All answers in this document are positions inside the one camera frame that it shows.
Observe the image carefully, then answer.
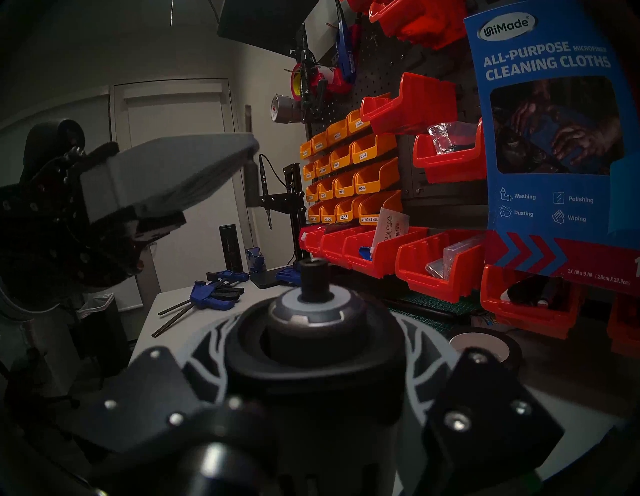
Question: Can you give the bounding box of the black clamp stand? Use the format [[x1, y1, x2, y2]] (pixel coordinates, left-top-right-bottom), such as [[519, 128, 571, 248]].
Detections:
[[247, 152, 308, 290]]

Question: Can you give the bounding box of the clear plastic bag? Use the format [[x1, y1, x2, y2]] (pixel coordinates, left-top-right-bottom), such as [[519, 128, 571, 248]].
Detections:
[[427, 121, 478, 156], [425, 234, 483, 280]]

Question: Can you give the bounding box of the white paper packet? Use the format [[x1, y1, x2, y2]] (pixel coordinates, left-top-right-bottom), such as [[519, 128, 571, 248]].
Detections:
[[371, 206, 411, 251]]

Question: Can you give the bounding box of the red yellow tape roll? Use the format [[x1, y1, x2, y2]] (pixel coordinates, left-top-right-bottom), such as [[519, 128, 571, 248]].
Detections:
[[291, 62, 313, 101]]

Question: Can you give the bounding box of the green cutting mat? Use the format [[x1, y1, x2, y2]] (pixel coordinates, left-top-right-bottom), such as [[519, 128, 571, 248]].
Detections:
[[390, 290, 481, 333]]

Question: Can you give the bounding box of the red white tape roll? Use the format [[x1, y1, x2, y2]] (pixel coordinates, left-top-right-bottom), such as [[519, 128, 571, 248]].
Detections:
[[315, 65, 353, 96]]

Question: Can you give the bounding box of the dark grey pegboard wall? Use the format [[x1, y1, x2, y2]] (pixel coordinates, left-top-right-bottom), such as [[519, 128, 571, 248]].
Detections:
[[305, 0, 488, 233]]

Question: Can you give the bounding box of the black lined trash bin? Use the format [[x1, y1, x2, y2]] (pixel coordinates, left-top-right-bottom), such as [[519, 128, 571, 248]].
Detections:
[[80, 292, 132, 376]]

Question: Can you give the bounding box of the grey duct tape roll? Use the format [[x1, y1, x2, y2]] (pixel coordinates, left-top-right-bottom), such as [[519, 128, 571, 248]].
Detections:
[[270, 93, 306, 124]]

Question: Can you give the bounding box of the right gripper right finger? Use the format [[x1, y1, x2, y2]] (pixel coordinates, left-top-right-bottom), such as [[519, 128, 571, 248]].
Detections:
[[400, 315, 566, 496]]

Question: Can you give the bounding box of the black tape roll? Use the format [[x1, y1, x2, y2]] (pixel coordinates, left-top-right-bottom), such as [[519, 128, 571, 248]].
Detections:
[[447, 326, 523, 373]]

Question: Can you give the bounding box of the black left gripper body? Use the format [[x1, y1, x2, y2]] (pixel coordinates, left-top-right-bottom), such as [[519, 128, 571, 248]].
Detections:
[[0, 167, 146, 301]]

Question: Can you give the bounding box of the black screwdriver bit case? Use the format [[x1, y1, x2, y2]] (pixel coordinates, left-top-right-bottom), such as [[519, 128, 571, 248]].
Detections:
[[222, 257, 408, 496]]

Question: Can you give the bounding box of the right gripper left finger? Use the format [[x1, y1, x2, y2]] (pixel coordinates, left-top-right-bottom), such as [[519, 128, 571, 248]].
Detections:
[[67, 315, 241, 453]]

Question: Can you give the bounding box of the blue hanging hand tool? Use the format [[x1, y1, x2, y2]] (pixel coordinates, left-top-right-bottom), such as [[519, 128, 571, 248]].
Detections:
[[336, 0, 358, 85]]

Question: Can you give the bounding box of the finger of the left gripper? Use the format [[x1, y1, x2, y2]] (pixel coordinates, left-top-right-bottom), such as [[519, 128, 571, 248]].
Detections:
[[80, 132, 261, 224], [134, 211, 188, 246]]

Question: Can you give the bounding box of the blue cleaning cloths box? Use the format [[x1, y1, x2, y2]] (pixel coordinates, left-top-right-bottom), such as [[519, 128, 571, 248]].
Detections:
[[464, 0, 640, 301]]

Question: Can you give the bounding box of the black hanging clamp tool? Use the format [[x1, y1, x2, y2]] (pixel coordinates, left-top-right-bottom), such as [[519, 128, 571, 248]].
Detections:
[[299, 22, 326, 123]]

